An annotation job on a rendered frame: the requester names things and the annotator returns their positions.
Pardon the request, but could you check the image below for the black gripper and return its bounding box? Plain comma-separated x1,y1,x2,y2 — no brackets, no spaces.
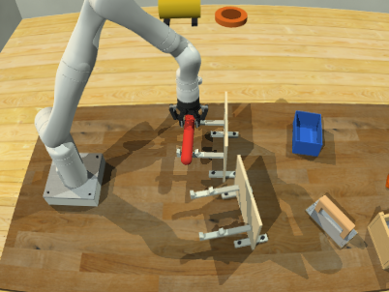
169,97,208,128

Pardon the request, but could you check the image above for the blue open-top bin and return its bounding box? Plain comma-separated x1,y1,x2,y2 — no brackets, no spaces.
292,111,322,157

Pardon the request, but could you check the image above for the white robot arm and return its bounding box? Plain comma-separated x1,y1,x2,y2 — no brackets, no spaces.
35,0,202,188

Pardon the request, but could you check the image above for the tan wooden crate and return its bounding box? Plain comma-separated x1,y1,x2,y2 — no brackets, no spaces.
369,212,389,270

